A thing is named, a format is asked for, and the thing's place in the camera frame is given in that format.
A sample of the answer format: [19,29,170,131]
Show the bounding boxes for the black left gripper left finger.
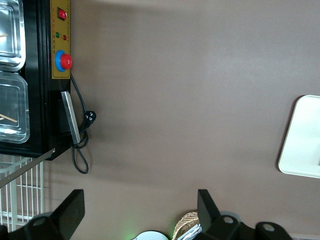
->
[7,189,86,240]

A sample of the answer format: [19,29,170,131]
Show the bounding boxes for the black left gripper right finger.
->
[197,188,254,240]

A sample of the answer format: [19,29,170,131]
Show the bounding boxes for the shiny metal tray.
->
[0,0,27,72]
[0,71,31,144]

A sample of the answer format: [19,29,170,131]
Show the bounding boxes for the cream plastic tray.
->
[277,94,320,179]

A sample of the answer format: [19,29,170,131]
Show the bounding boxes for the stacked foil containers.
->
[178,223,202,240]

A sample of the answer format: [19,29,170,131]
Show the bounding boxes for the wicker basket with foil containers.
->
[173,210,201,240]

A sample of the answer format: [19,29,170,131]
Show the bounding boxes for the black sealing machine yellow panel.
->
[0,0,74,161]

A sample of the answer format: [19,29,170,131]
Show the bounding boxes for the red emergency stop button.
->
[54,49,74,72]

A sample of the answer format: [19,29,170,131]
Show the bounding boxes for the white wire rack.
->
[0,153,45,232]

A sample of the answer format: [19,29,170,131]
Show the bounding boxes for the grey metal handle bar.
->
[60,90,82,146]

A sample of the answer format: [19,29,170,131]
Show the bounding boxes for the black power cable with plug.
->
[69,73,98,175]

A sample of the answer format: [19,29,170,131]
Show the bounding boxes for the red rocker switch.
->
[57,7,68,21]

